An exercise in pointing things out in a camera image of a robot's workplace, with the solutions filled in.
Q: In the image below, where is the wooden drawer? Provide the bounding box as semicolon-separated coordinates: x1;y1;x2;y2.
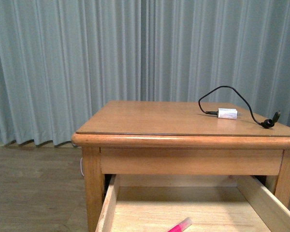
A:
96;174;290;232

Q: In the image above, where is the pink marker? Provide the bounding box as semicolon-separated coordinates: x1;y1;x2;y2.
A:
168;217;192;232

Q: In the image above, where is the wooden nightstand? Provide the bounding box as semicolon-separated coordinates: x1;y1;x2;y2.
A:
72;101;290;232

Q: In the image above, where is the white charger adapter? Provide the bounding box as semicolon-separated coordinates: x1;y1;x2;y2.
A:
217;108;242;120

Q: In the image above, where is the light blue curtain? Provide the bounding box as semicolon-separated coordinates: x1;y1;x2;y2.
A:
0;0;290;145

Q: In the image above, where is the black charger cable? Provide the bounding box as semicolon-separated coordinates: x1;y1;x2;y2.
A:
198;86;282;129

